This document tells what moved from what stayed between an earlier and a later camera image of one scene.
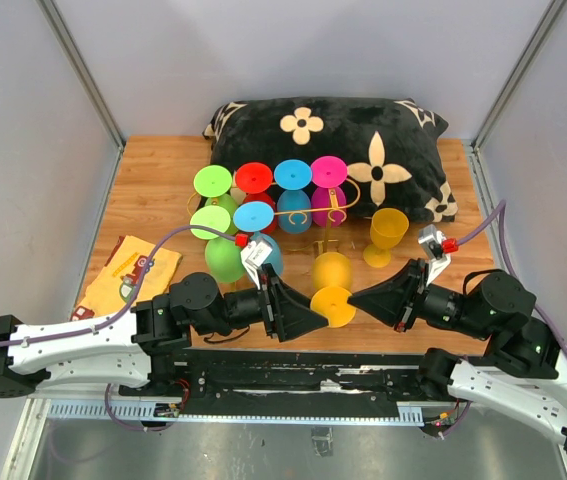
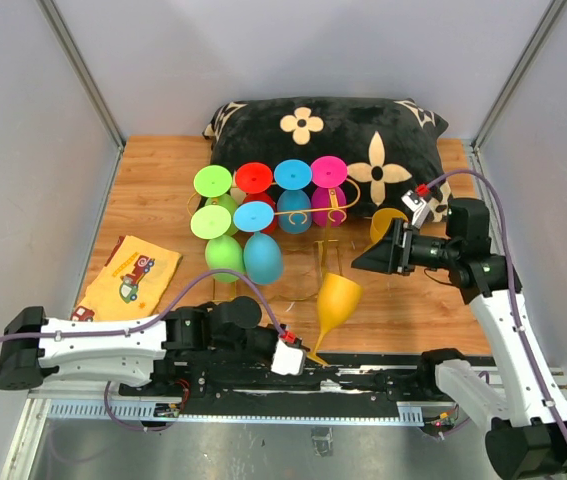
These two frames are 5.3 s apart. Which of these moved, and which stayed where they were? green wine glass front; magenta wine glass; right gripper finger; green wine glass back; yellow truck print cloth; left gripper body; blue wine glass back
Moved: left gripper body; right gripper finger
Stayed: green wine glass front; magenta wine glass; green wine glass back; yellow truck print cloth; blue wine glass back
